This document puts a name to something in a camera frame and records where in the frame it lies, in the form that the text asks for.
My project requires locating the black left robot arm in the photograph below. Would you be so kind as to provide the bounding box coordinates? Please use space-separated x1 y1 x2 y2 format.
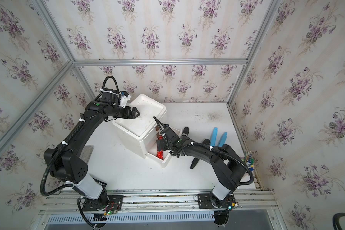
40 76 140 200

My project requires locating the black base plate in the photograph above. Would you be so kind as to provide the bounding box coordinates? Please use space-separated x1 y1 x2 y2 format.
195 193 238 210
81 195 124 214

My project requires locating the black chair part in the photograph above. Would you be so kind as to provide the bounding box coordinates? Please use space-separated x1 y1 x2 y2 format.
332 212 345 230

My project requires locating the white bottom drawer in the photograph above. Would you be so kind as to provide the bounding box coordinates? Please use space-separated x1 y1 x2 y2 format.
146 139 172 168

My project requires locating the white slotted cable duct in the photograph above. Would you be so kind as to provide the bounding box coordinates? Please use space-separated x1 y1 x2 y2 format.
47 211 214 225

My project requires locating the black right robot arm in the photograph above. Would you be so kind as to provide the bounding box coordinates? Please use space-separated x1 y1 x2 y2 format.
154 117 254 208

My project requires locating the grey cloth mat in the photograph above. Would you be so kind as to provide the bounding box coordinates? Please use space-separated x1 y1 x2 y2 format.
79 145 94 163

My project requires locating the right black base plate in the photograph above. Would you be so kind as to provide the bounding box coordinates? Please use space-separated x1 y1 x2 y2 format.
195 193 238 210

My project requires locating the white plastic drawer cabinet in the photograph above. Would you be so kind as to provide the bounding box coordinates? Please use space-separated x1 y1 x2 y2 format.
112 94 167 159

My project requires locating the pink cup with items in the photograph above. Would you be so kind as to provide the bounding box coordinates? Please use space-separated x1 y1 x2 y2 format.
243 151 255 172

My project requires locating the aluminium mounting rail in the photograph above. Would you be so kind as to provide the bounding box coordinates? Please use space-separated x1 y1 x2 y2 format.
39 189 279 214

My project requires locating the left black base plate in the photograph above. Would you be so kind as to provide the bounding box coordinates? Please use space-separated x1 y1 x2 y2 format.
81 195 124 214

